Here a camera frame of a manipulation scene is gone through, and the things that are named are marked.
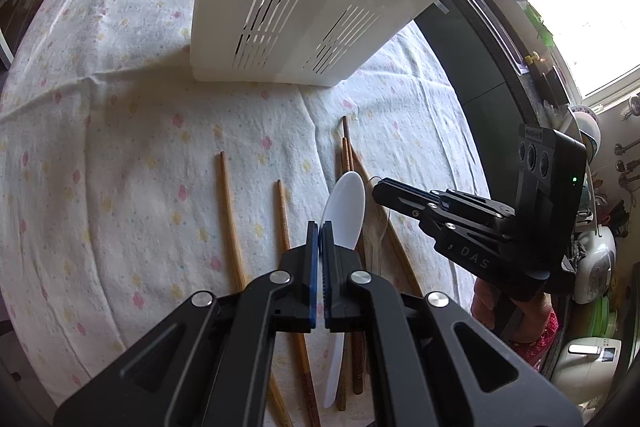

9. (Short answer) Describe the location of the dark kitchen counter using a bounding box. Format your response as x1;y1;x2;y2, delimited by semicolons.
414;0;583;214

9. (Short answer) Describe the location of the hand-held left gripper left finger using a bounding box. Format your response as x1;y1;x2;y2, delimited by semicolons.
55;221;320;427

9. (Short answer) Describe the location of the floral tablecloth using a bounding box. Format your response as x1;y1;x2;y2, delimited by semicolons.
0;0;493;427

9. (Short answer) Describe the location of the red patterned sleeve forearm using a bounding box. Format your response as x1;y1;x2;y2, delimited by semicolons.
510;309;560;370

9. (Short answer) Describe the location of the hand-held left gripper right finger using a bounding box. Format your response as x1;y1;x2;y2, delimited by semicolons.
322;221;584;427

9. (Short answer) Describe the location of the white rice cooker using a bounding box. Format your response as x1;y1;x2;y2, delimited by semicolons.
571;223;619;306

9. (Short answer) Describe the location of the dark brown wooden chopstick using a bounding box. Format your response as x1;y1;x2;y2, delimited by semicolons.
341;116;365;397
336;138;349;412

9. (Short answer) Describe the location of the white plastic spoon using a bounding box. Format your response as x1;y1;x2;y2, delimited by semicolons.
319;171;369;411

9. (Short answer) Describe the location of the person's right hand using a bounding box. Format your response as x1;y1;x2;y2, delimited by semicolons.
471;279;555;344

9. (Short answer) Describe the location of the bright window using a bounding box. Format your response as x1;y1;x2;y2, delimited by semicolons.
520;0;640;104

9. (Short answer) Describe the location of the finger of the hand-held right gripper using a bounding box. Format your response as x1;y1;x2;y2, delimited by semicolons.
419;206;513;244
372;178;517;222

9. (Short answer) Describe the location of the white kitchen appliance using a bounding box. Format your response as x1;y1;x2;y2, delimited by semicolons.
549;335;624;392

